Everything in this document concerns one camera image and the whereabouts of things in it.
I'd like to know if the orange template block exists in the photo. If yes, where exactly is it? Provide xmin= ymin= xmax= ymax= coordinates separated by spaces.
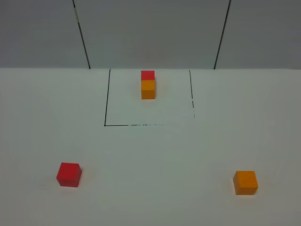
xmin=141 ymin=80 xmax=156 ymax=99

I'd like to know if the red template block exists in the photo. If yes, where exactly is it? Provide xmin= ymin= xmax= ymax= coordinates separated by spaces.
xmin=141 ymin=70 xmax=155 ymax=81

